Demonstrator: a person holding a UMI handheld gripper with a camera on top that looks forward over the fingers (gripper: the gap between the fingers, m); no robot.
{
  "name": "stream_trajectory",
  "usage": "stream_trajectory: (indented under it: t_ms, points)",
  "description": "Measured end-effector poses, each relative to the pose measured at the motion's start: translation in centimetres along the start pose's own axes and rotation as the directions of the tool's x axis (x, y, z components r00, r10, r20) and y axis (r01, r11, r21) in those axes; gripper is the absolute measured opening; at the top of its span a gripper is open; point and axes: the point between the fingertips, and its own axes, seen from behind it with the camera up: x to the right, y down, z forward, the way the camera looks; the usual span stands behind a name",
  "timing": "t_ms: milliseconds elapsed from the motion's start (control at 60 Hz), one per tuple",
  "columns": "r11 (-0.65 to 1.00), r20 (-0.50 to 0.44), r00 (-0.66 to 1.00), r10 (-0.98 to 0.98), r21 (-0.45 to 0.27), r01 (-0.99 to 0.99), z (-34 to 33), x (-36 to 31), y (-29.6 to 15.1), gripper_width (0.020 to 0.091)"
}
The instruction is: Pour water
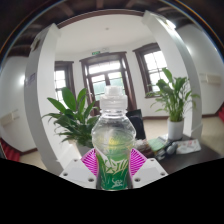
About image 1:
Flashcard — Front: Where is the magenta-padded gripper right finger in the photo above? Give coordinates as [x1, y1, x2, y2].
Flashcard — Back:
[128, 147, 168, 190]

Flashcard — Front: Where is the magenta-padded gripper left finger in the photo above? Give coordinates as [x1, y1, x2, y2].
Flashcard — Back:
[58, 147, 98, 190]

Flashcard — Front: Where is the clear green-labelled drink bottle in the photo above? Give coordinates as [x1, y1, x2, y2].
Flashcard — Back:
[90, 84, 137, 191]

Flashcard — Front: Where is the tray of small jars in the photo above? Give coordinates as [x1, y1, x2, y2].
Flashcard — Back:
[134, 138, 151, 155]

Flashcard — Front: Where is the green book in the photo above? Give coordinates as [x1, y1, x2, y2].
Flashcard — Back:
[147, 136, 166, 153]

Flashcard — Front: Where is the grey round device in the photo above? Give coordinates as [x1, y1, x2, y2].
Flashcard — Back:
[164, 141, 180, 156]

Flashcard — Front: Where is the printed magazine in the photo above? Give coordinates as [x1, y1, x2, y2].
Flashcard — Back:
[174, 138, 203, 155]

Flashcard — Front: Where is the black chair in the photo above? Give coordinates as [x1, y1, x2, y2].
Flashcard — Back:
[125, 108, 147, 141]

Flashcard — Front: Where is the leafy plant in white pot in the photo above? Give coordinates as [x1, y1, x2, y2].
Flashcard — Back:
[42, 86, 101, 158]
[146, 67, 201, 141]

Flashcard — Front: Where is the dark-framed window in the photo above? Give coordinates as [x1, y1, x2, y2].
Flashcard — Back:
[52, 60, 77, 101]
[132, 42, 171, 100]

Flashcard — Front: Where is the dark wooden glazed door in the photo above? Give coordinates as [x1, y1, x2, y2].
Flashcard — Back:
[78, 51, 138, 113]

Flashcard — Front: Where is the white wall radiator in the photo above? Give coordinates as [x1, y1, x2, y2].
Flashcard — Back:
[0, 109, 21, 126]
[199, 72, 223, 85]

